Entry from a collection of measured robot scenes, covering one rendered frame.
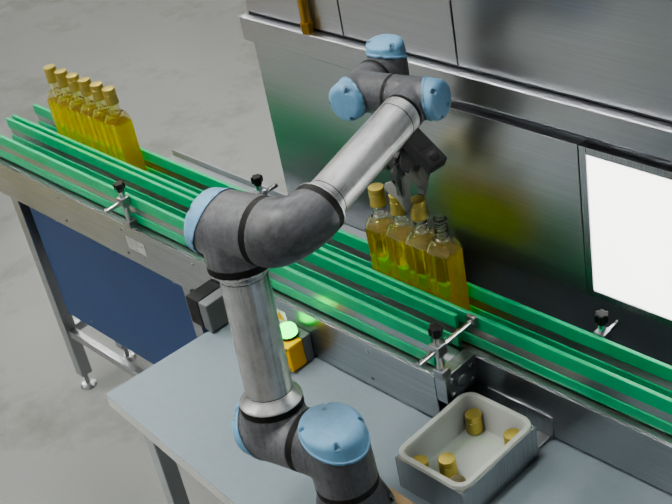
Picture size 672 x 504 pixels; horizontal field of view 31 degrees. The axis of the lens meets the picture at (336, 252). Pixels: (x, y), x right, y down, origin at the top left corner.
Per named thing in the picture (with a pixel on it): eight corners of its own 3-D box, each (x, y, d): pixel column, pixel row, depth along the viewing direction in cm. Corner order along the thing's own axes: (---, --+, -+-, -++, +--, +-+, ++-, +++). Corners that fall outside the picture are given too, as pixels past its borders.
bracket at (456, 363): (480, 380, 245) (477, 354, 242) (450, 406, 240) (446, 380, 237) (467, 374, 248) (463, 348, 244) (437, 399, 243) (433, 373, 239)
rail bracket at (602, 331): (629, 355, 235) (627, 301, 228) (608, 374, 231) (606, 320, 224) (611, 348, 238) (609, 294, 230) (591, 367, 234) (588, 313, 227)
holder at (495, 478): (556, 440, 237) (553, 410, 233) (466, 524, 223) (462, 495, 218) (488, 406, 248) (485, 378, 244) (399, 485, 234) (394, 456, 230)
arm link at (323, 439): (354, 509, 206) (337, 451, 199) (293, 487, 214) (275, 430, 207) (392, 464, 213) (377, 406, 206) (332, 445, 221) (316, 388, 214)
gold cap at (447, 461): (450, 483, 229) (447, 467, 227) (436, 475, 232) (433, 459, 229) (462, 472, 231) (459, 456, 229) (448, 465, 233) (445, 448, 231)
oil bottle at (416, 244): (452, 309, 256) (440, 226, 244) (435, 323, 253) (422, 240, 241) (432, 301, 260) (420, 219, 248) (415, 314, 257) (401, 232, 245)
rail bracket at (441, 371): (482, 349, 243) (476, 300, 236) (428, 395, 234) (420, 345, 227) (471, 344, 244) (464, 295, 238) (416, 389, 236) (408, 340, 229)
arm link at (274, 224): (289, 237, 181) (446, 59, 208) (234, 226, 187) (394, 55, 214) (311, 293, 188) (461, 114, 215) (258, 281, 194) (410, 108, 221)
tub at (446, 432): (540, 454, 234) (537, 421, 229) (466, 524, 222) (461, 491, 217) (471, 419, 245) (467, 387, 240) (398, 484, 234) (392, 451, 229)
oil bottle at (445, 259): (473, 319, 252) (462, 235, 240) (455, 333, 249) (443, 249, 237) (452, 310, 256) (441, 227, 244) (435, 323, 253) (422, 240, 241)
